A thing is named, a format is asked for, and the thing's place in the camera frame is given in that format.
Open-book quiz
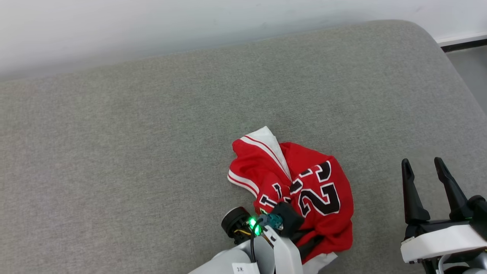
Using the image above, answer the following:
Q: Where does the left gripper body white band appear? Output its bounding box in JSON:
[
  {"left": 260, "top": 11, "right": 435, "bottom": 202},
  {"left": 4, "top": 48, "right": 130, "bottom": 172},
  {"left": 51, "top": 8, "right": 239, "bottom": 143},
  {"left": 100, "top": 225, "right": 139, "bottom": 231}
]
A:
[{"left": 264, "top": 225, "right": 324, "bottom": 274}]

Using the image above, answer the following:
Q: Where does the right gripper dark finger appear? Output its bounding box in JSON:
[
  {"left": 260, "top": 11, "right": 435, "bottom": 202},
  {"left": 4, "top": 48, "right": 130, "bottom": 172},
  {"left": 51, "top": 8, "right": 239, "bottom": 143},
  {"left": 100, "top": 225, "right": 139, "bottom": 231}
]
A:
[
  {"left": 434, "top": 157, "right": 471, "bottom": 221},
  {"left": 401, "top": 158, "right": 431, "bottom": 225}
]

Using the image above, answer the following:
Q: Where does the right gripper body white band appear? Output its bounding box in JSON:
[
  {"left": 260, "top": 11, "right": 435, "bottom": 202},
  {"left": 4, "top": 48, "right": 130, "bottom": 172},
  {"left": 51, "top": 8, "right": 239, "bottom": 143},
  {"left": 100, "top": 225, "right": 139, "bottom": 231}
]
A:
[{"left": 400, "top": 218, "right": 487, "bottom": 264}]

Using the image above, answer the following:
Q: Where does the red white basketball jersey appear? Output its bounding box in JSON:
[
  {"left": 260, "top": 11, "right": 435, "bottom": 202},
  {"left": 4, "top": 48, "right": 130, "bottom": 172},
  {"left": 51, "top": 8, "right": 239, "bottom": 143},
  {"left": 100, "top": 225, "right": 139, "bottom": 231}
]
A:
[{"left": 228, "top": 126, "right": 354, "bottom": 274}]

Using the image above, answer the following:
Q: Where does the black white wall baseboard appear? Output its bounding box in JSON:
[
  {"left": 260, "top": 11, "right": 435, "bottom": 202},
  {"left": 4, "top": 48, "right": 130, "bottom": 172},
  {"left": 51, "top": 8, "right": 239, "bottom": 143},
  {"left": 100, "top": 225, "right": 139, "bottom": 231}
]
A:
[{"left": 437, "top": 33, "right": 487, "bottom": 53}]

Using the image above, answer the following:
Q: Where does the white paper label sticker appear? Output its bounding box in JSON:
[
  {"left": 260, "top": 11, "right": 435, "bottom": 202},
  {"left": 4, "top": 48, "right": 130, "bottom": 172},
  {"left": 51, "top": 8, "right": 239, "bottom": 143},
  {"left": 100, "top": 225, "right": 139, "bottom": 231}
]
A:
[{"left": 232, "top": 262, "right": 261, "bottom": 274}]

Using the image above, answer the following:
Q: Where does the teal cable connector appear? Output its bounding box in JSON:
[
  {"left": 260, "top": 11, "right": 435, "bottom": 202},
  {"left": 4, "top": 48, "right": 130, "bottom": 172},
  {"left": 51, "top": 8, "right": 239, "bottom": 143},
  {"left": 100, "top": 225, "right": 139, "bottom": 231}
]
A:
[{"left": 266, "top": 213, "right": 284, "bottom": 231}]

